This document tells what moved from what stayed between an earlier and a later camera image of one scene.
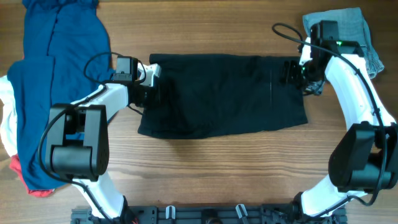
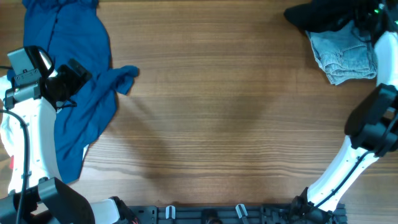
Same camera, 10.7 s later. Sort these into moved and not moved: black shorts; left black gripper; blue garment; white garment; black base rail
Moved: black shorts; left black gripper
Not moved: black base rail; blue garment; white garment
